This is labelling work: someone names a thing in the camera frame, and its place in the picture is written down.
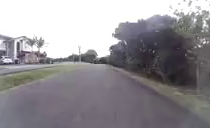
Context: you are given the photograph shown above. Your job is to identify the distant trees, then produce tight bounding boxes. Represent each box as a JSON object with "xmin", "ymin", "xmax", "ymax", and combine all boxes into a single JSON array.
[{"xmin": 66, "ymin": 49, "xmax": 109, "ymax": 65}]

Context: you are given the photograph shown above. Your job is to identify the pole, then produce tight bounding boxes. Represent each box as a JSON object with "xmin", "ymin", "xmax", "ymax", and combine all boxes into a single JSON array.
[{"xmin": 77, "ymin": 45, "xmax": 83, "ymax": 64}]

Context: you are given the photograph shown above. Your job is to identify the grey asphalt path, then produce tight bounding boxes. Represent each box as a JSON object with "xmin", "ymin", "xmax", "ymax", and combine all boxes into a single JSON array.
[{"xmin": 0, "ymin": 63, "xmax": 210, "ymax": 128}]

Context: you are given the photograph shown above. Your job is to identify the row of dark trees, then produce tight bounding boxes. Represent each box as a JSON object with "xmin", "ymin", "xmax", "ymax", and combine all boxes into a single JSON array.
[{"xmin": 107, "ymin": 0, "xmax": 210, "ymax": 91}]

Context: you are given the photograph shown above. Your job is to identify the small tree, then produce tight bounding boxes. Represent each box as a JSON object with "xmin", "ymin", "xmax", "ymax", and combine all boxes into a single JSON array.
[{"xmin": 30, "ymin": 35, "xmax": 49, "ymax": 59}]

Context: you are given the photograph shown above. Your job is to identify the grass strip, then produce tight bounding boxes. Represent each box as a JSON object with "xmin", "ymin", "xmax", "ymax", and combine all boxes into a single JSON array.
[{"xmin": 0, "ymin": 63, "xmax": 81, "ymax": 95}]

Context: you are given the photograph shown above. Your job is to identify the grass verge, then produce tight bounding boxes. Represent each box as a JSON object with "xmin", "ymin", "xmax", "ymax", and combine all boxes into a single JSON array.
[{"xmin": 109, "ymin": 64, "xmax": 210, "ymax": 128}]

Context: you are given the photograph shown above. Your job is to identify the two-storey white house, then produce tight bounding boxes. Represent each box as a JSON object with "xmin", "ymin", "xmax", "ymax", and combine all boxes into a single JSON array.
[{"xmin": 0, "ymin": 33, "xmax": 47, "ymax": 65}]

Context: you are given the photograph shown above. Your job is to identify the grey road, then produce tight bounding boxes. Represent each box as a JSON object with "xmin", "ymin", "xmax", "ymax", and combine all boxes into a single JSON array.
[{"xmin": 0, "ymin": 62, "xmax": 74, "ymax": 77}]

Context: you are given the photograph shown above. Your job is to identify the white car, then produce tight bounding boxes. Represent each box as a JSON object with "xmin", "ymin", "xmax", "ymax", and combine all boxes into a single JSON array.
[{"xmin": 0, "ymin": 55, "xmax": 15, "ymax": 66}]

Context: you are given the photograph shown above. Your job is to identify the wooden post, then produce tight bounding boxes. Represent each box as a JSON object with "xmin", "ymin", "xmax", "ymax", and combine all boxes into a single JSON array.
[{"xmin": 195, "ymin": 61, "xmax": 202, "ymax": 94}]

